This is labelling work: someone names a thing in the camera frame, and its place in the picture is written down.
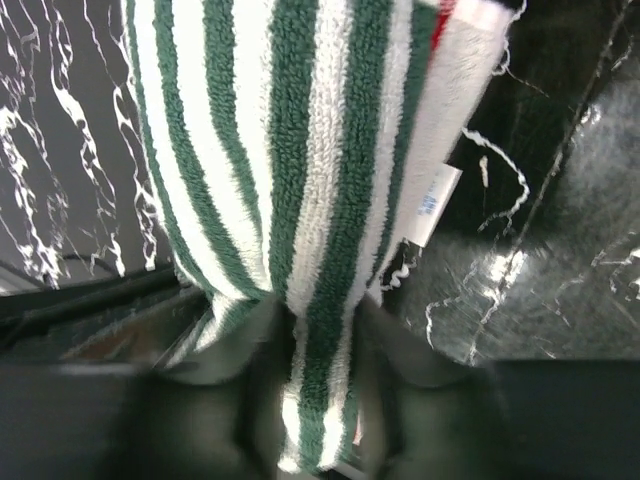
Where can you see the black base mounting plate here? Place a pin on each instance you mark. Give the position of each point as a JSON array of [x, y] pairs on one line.
[[136, 319]]

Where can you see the green white striped towel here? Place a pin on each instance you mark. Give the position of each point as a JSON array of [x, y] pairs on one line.
[[289, 145]]

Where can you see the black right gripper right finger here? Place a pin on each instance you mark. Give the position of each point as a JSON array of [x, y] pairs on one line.
[[426, 416]]

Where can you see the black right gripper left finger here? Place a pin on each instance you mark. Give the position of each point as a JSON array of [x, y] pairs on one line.
[[214, 416]]

